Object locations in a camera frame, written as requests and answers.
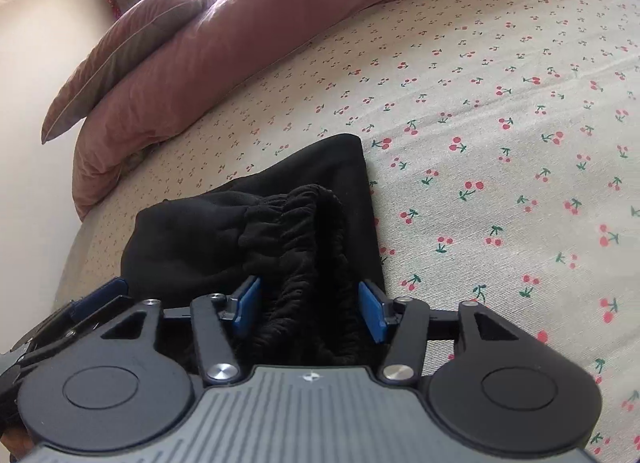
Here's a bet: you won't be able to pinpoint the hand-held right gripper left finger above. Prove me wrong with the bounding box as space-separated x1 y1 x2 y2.
100 275 262 386

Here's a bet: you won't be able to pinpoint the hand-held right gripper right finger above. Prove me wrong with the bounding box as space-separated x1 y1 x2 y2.
359 279 523 386

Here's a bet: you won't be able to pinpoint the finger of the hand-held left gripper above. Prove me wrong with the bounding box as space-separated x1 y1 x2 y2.
20 277 128 351

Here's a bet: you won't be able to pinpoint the black pants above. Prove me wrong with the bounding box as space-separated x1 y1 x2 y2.
121 133 386 384

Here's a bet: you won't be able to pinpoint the cherry print bed cloth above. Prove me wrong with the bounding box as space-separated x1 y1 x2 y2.
55 0 640 463

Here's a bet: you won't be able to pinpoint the pink pillow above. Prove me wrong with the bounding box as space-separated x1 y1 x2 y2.
41 0 236 145

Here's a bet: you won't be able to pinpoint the pink duvet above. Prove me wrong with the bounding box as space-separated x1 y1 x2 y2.
72 0 621 220

